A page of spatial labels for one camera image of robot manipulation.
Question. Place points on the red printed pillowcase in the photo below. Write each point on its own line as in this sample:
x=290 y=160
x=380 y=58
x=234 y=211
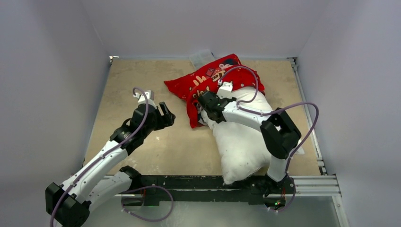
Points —
x=189 y=87

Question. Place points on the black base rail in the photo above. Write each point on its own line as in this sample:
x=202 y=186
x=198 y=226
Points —
x=254 y=190

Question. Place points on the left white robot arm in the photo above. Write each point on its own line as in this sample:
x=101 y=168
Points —
x=71 y=202

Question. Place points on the clear plastic organizer box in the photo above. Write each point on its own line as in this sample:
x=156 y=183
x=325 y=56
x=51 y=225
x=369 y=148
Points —
x=201 y=58

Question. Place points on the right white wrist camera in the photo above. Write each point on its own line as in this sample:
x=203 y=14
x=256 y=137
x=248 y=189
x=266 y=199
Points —
x=225 y=90

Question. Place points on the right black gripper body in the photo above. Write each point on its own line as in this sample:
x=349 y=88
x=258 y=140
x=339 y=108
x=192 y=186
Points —
x=204 y=102

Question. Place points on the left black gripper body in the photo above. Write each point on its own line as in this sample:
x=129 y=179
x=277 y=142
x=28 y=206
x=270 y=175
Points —
x=149 y=128

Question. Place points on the white pillow insert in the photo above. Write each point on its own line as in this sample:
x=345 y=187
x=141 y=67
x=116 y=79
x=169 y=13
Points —
x=241 y=144

